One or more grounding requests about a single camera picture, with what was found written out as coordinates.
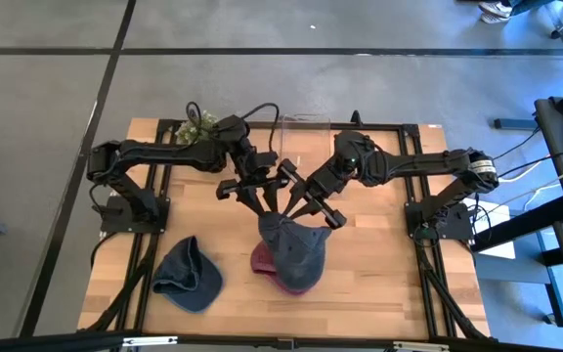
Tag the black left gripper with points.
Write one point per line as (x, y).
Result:
(252, 173)

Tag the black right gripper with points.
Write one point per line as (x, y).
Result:
(323, 188)

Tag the grey-blue baseball cap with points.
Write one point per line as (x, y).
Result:
(293, 254)

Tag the maroon baseball cap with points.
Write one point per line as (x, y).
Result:
(263, 261)

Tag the dark navy baseball cap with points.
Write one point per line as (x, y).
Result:
(188, 277)

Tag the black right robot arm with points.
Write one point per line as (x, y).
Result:
(418, 163)

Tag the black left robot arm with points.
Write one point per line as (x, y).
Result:
(164, 152)

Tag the green potted plant white flowers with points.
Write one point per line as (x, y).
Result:
(194, 129)

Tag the black diagonal beam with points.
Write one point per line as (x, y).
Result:
(521, 225)

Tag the blue floor bar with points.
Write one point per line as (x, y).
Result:
(513, 124)

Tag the black beam with silver brackets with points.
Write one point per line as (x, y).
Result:
(66, 341)

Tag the person's shoe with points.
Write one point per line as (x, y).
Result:
(495, 8)
(492, 19)

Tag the person's leg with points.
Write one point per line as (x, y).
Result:
(526, 5)

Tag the black frame clamp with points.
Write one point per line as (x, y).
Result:
(357, 118)

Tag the black aluminium table frame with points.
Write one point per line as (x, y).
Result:
(384, 126)

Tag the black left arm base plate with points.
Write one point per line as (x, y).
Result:
(115, 222)

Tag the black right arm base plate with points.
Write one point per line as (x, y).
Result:
(460, 227)

